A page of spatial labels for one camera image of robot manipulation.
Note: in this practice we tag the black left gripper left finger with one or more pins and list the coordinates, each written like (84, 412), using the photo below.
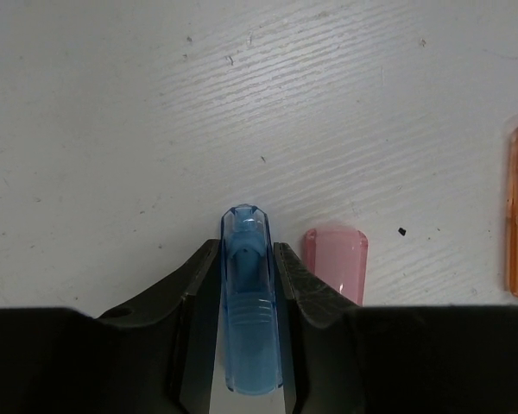
(154, 353)

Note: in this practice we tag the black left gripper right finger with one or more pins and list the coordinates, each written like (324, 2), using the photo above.
(339, 357)

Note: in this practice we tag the blue highlighter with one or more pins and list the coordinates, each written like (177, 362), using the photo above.
(252, 357)

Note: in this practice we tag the pink highlighter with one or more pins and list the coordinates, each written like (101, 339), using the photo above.
(338, 256)

